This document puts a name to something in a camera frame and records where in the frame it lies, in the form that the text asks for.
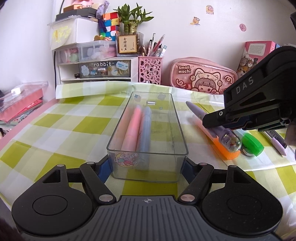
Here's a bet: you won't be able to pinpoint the pink highlighter in tray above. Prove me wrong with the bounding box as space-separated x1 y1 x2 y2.
121 105 142 152

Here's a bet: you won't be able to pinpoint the lucky bamboo plant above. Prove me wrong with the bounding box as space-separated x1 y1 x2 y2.
115 3 154 34

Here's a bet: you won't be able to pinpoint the black marker pen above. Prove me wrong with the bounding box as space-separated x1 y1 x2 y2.
266 130 287 149

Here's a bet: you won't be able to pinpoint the lilac white pen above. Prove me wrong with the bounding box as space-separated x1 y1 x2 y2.
262 132 287 156

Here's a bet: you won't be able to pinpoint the blue green-capped highlighter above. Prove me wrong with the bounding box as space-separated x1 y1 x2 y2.
233 129 264 157

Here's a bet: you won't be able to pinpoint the green checked tablecloth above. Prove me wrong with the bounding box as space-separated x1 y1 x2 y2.
1 82 295 237

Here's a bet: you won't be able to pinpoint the clear pink document folder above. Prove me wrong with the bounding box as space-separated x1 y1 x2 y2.
1 81 48 122

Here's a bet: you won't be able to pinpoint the clear stacked storage boxes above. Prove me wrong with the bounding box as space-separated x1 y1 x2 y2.
56 40 116 64

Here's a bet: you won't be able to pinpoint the white storage box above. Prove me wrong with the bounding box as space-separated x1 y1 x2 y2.
48 16 98 50

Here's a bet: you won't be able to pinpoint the purple cartoon pen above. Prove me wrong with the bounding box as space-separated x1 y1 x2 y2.
186 101 242 153

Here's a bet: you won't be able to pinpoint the pink orange-capped highlighter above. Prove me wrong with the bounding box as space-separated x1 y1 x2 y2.
192 118 240 160

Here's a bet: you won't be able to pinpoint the white drawer organizer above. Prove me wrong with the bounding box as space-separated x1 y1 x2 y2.
57 57 138 84

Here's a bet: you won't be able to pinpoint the pink cartoon pencil case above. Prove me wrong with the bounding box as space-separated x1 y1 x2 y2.
170 57 238 94

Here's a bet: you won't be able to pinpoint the colourful puzzle cube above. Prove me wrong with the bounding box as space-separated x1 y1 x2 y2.
99 11 120 41

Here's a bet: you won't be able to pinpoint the clear plastic organizer tray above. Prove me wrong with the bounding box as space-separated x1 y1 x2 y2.
107 91 188 183

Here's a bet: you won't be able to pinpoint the blue highlighter in tray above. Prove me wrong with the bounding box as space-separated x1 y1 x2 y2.
137 106 152 171

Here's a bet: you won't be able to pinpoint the pink boxed book set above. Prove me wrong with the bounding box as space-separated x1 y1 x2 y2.
236 41 280 78

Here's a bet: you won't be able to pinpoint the pink perforated pen holder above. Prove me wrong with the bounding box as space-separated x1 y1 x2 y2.
138 56 163 85

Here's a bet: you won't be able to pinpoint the framed calligraphy plaque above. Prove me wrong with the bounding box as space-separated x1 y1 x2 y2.
117 35 137 54

